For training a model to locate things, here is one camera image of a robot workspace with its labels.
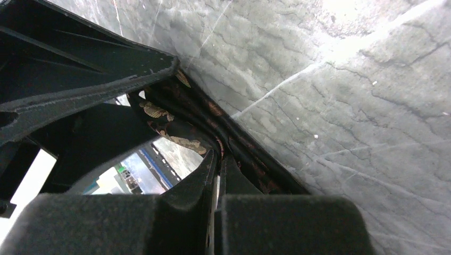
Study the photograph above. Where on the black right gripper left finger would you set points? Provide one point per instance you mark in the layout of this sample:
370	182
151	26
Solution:
175	222

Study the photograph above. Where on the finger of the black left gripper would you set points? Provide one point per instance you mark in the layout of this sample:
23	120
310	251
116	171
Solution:
55	63
82	143

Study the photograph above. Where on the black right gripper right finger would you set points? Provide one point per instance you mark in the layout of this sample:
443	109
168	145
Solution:
249	222

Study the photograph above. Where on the black floral gold tie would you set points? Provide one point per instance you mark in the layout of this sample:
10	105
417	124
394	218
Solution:
178	110

